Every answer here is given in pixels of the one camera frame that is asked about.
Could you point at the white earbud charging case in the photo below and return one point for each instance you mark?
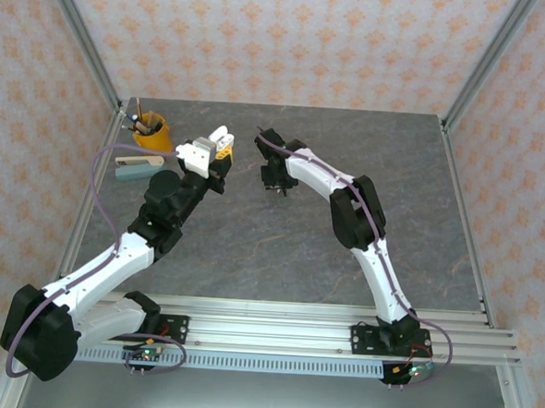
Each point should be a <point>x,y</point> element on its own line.
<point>221,136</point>

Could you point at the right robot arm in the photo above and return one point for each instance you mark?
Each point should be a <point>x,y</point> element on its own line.
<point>320,174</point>

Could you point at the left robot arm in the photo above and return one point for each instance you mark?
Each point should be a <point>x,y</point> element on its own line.
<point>106,268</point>

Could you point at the blue and cream stapler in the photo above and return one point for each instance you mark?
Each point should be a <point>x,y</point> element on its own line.
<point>135,172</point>

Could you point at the yellow pen cup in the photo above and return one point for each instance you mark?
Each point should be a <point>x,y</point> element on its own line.
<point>156,143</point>

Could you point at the wooden ruler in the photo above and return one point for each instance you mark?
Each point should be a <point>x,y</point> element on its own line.
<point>150,119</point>

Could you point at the white and black marker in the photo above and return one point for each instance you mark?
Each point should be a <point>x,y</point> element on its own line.
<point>141,124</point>

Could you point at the brown pencil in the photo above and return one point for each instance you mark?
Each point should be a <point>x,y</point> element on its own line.
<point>139,108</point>

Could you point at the blue pen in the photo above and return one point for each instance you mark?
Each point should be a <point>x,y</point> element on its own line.
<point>129,117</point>

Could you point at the grey metal shelf panel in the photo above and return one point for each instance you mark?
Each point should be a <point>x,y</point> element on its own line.
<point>260,397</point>

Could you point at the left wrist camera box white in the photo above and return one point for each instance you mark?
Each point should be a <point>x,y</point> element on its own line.
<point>194,157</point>

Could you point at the aluminium table side rail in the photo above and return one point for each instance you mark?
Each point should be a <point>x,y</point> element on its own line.
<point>454,178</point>
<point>112,134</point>

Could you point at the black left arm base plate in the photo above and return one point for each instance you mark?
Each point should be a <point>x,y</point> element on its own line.
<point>177,327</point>

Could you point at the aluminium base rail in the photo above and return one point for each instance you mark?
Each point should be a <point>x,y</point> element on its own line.
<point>269,333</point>

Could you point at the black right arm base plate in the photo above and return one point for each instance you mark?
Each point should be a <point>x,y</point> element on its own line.
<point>361,339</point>

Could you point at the aluminium frame post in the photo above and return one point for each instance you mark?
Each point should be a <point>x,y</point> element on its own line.
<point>79,30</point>
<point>489,60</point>

